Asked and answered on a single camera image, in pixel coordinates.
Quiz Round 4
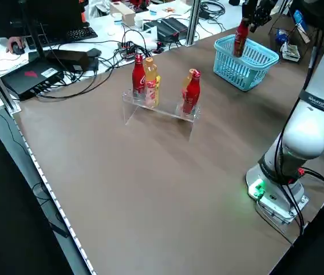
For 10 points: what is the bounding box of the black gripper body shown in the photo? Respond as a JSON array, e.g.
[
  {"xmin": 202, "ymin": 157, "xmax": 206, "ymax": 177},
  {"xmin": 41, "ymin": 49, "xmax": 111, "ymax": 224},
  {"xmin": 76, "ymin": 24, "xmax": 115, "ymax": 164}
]
[{"xmin": 244, "ymin": 0, "xmax": 276, "ymax": 11}]

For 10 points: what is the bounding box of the red cola bottle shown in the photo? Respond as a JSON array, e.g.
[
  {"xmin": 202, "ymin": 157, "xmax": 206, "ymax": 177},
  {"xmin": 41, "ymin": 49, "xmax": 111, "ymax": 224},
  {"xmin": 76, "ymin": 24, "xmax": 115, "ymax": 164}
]
[
  {"xmin": 132, "ymin": 53, "xmax": 147, "ymax": 100},
  {"xmin": 232, "ymin": 18, "xmax": 251, "ymax": 58},
  {"xmin": 181, "ymin": 70, "xmax": 202, "ymax": 115}
]

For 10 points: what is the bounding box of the blue plastic basket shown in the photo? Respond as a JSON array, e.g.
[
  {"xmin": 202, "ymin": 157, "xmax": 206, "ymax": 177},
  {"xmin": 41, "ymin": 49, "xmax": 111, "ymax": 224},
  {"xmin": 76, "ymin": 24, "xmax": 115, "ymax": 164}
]
[{"xmin": 213, "ymin": 34, "xmax": 280, "ymax": 92}]

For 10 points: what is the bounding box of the orange tea bottle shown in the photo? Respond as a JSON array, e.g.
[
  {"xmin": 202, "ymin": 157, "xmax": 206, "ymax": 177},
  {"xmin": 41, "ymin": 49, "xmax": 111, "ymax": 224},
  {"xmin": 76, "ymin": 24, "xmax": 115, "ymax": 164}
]
[
  {"xmin": 144, "ymin": 57, "xmax": 159, "ymax": 107},
  {"xmin": 181, "ymin": 68, "xmax": 196, "ymax": 100}
]

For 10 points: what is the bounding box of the yellow drink bottle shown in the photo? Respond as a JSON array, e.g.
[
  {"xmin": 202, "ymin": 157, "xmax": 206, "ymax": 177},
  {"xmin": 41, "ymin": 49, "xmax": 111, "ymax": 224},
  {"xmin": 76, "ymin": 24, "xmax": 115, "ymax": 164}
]
[{"xmin": 153, "ymin": 74, "xmax": 162, "ymax": 107}]

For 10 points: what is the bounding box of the clear acrylic bottle tray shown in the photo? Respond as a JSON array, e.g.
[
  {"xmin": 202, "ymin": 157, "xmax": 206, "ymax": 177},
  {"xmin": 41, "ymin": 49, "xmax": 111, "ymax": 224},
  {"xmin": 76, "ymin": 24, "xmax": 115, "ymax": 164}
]
[{"xmin": 121, "ymin": 87, "xmax": 201, "ymax": 142}]

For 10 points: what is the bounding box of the white snack box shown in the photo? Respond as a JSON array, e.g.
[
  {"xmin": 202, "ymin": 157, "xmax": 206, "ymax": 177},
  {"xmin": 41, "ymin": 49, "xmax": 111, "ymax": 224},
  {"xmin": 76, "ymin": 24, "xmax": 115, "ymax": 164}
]
[{"xmin": 281, "ymin": 42, "xmax": 300, "ymax": 62}]

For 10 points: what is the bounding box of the black power supply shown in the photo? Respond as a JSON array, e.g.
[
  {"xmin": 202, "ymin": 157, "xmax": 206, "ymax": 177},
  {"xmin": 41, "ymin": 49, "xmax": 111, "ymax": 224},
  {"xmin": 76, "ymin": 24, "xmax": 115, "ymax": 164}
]
[{"xmin": 143, "ymin": 17, "xmax": 188, "ymax": 41}]

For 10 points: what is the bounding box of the cardboard box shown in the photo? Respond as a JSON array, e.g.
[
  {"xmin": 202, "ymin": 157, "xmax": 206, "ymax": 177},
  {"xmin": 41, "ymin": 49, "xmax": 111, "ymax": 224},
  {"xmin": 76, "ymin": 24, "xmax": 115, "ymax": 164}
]
[{"xmin": 109, "ymin": 1, "xmax": 137, "ymax": 25}]

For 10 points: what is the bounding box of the black power strip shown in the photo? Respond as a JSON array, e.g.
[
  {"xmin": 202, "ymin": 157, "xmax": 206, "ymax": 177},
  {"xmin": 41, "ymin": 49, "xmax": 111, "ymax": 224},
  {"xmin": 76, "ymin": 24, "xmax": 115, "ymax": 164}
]
[{"xmin": 117, "ymin": 41, "xmax": 140, "ymax": 60}]

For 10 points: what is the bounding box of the black keyboard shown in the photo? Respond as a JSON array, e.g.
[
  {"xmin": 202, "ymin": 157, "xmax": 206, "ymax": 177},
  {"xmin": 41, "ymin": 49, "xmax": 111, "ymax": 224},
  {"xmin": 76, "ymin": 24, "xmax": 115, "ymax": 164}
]
[{"xmin": 26, "ymin": 27, "xmax": 98, "ymax": 48}]

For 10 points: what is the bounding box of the black adapter box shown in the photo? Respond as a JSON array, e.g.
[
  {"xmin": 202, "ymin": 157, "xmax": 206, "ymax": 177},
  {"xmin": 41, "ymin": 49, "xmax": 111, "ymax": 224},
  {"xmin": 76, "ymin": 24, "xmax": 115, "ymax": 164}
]
[{"xmin": 46, "ymin": 48, "xmax": 101, "ymax": 74}]

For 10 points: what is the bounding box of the black monitor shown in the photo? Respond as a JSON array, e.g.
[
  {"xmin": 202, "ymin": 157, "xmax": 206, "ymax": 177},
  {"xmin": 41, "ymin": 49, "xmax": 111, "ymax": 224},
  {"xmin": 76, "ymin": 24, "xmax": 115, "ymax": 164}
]
[{"xmin": 21, "ymin": 0, "xmax": 84, "ymax": 35}]

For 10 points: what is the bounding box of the black computer box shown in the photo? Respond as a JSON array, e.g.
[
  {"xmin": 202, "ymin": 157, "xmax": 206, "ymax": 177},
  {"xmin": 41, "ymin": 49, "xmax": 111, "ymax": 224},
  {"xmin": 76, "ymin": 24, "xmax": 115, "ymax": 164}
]
[{"xmin": 0, "ymin": 61, "xmax": 65, "ymax": 101}]

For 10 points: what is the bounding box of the black computer mouse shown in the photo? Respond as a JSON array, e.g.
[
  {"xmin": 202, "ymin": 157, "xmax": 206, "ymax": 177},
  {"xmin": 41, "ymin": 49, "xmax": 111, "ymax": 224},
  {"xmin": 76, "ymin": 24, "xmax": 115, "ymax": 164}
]
[{"xmin": 11, "ymin": 42, "xmax": 26, "ymax": 56}]

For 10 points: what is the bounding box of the aluminium camera post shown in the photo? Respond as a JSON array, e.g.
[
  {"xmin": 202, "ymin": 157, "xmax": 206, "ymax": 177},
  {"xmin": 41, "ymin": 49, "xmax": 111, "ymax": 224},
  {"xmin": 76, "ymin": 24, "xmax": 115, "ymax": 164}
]
[{"xmin": 186, "ymin": 0, "xmax": 202, "ymax": 46}]

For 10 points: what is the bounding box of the black wire rack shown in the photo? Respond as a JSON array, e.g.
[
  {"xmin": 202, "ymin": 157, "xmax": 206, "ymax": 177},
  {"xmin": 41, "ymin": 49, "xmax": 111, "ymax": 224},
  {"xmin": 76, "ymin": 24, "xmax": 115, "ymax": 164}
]
[{"xmin": 267, "ymin": 8, "xmax": 324, "ymax": 64}]

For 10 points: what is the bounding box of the black cable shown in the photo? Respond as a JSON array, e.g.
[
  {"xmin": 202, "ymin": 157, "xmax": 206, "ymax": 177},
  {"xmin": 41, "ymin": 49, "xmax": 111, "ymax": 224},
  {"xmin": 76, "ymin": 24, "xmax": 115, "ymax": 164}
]
[
  {"xmin": 37, "ymin": 56, "xmax": 114, "ymax": 100},
  {"xmin": 273, "ymin": 27, "xmax": 324, "ymax": 236}
]

